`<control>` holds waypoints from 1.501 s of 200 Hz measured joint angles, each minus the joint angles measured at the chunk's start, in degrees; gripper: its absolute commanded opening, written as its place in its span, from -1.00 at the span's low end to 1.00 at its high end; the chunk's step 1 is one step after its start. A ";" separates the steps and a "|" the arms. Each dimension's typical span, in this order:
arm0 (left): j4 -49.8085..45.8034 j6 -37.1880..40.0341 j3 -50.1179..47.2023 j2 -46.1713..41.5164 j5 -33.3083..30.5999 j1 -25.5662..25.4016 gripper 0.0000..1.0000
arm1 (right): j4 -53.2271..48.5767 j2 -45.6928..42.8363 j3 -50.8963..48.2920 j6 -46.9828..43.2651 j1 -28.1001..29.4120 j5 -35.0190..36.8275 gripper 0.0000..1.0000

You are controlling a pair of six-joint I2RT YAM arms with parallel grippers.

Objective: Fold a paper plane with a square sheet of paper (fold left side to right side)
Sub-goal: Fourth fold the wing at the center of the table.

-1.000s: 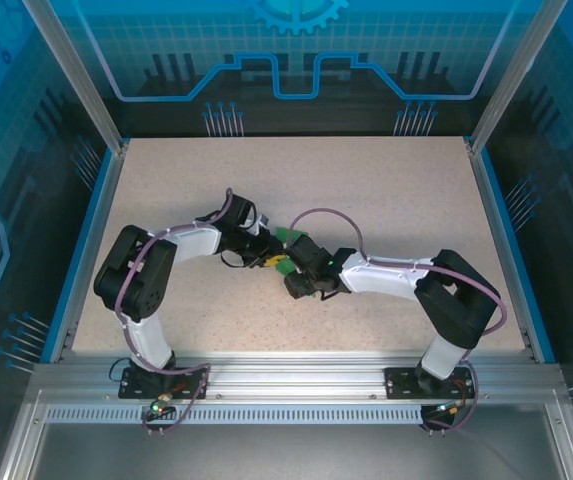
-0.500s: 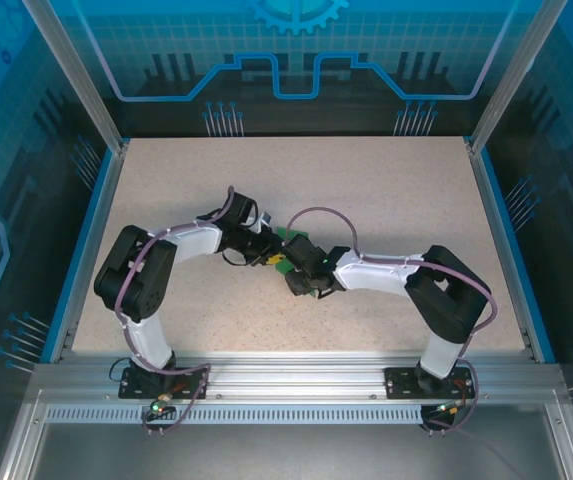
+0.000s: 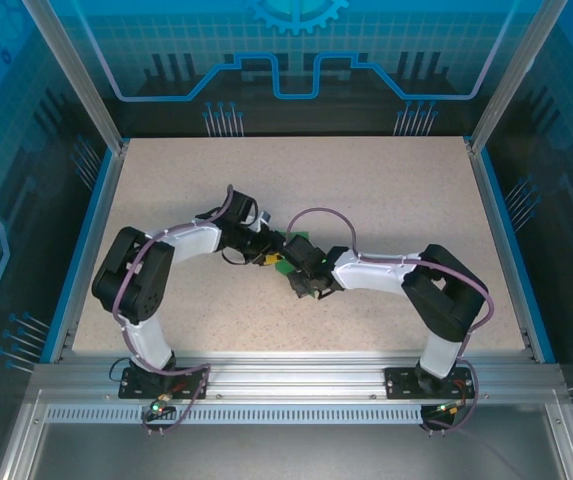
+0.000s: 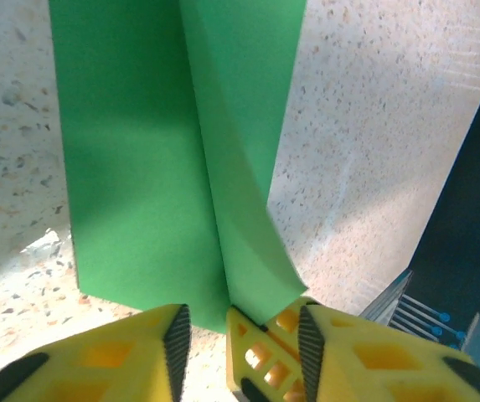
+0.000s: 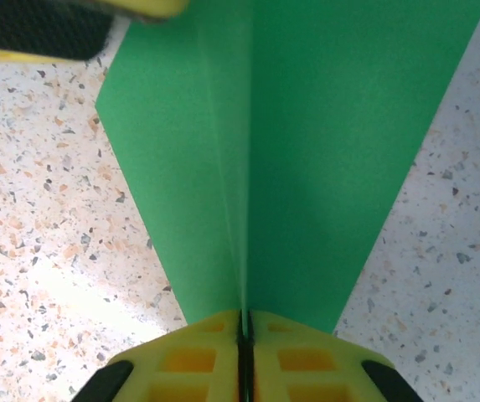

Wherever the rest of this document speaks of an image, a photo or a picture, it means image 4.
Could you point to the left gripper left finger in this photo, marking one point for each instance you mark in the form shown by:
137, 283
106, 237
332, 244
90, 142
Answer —
109, 364

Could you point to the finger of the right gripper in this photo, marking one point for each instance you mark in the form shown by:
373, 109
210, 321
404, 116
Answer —
287, 320
260, 360

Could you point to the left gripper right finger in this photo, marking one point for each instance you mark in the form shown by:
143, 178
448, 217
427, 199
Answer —
390, 364

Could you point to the green paper sheet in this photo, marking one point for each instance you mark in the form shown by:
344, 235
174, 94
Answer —
139, 167

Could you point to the aluminium side rail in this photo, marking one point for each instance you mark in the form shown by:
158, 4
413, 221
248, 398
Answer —
386, 299

